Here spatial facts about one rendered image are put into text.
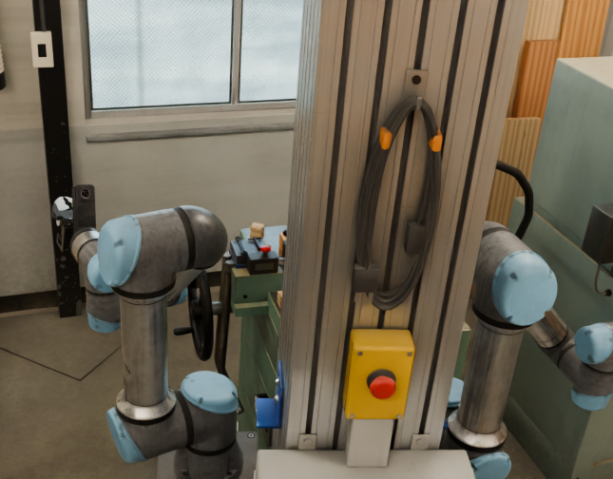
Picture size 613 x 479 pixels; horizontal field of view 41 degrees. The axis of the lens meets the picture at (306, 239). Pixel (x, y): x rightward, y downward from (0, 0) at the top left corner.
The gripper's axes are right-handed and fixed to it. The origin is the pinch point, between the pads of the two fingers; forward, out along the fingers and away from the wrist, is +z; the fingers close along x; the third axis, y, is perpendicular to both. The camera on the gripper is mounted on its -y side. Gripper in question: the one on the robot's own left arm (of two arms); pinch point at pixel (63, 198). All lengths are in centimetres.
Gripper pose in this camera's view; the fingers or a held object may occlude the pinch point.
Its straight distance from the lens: 205.3
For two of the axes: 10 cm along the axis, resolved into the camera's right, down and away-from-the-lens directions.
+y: -1.9, 8.9, 4.2
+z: -5.0, -4.6, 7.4
